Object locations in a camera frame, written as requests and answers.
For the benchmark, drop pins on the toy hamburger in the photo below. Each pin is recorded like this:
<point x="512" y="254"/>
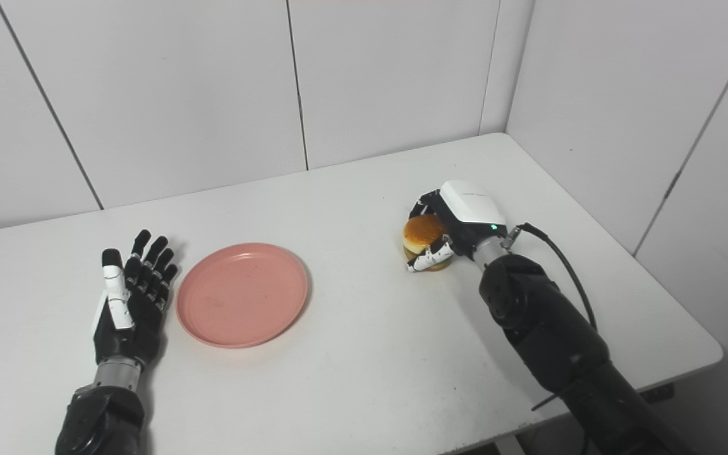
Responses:
<point x="423" y="237"/>

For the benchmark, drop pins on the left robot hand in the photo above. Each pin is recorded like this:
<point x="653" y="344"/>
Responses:
<point x="130" y="309"/>

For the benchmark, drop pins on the pink round plate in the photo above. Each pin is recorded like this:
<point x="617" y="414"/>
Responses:
<point x="242" y="295"/>

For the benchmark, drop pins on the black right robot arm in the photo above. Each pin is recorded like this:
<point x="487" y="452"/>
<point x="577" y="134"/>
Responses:
<point x="566" y="341"/>

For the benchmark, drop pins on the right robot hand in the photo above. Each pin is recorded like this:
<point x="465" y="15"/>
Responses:
<point x="465" y="221"/>

